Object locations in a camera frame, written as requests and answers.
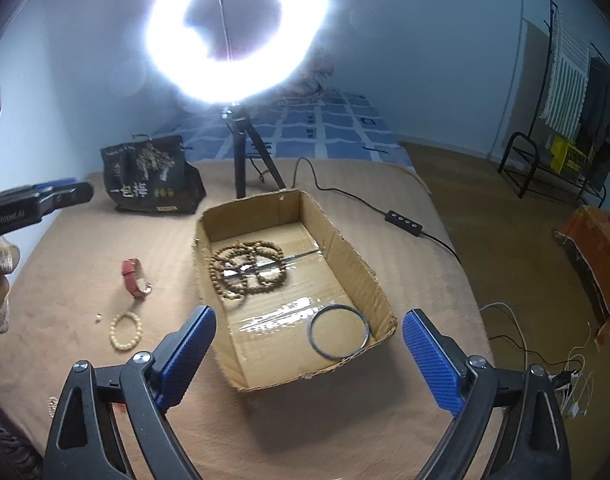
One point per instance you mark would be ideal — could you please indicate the striped towel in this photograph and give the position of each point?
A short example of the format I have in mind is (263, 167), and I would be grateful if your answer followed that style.
(567, 80)

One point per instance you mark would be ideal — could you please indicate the black tripod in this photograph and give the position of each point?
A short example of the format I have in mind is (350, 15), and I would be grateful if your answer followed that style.
(240, 160)

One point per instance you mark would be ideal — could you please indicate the orange box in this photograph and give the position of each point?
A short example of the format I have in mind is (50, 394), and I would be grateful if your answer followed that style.
(590, 245)

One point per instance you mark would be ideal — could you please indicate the brown fuzzy object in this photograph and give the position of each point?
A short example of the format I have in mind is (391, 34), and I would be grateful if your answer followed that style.
(315, 77)

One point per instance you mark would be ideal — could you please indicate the black bangle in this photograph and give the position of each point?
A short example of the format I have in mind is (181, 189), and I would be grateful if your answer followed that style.
(310, 332)

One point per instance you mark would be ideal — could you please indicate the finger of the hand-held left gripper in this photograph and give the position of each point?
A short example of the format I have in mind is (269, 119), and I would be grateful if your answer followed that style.
(70, 194)

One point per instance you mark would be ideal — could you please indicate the person's left hand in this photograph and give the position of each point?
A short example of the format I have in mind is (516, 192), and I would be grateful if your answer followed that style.
(2, 260)

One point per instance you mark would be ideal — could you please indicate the yellow box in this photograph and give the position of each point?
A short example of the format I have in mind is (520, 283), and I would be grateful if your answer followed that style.
(567, 152)

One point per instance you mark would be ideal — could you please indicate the blue checked bedsheet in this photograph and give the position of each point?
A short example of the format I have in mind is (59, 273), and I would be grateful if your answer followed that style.
(335, 130)

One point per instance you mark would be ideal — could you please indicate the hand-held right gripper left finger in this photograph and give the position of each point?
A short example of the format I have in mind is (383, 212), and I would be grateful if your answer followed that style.
(185, 355)

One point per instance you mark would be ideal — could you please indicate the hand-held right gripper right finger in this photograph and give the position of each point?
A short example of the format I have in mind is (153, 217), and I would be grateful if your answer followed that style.
(430, 360)

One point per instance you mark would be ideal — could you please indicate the black printed snack bag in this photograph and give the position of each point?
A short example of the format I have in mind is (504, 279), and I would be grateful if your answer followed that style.
(150, 180)

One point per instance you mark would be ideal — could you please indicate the cardboard box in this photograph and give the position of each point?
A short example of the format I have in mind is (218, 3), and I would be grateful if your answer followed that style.
(277, 355)

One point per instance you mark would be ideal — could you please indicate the black metal clothes rack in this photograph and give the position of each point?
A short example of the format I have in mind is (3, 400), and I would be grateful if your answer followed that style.
(519, 136)

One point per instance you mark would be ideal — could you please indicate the dark striped cloth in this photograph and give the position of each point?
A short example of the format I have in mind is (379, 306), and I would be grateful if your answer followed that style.
(5, 450)

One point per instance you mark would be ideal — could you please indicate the dark hanging clothes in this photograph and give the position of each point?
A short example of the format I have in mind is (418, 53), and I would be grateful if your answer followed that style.
(605, 105)

